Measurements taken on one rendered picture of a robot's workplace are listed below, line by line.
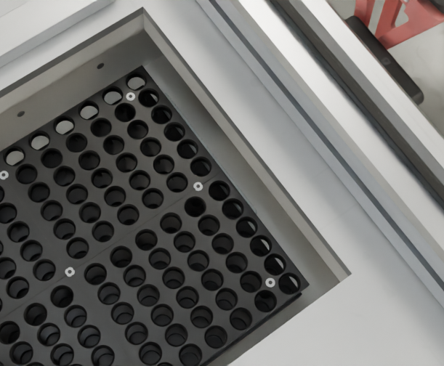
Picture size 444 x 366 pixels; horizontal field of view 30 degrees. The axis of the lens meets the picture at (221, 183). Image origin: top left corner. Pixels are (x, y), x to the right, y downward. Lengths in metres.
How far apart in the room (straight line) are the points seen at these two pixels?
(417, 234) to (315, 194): 0.07
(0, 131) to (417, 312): 0.29
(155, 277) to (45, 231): 0.07
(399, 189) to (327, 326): 0.08
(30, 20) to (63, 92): 0.09
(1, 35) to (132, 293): 0.17
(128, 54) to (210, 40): 0.10
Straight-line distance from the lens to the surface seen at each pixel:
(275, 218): 0.57
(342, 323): 0.45
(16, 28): 0.49
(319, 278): 0.56
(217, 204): 0.50
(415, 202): 0.42
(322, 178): 0.46
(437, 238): 0.42
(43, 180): 0.51
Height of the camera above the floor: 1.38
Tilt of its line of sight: 71 degrees down
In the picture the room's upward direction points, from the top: 11 degrees clockwise
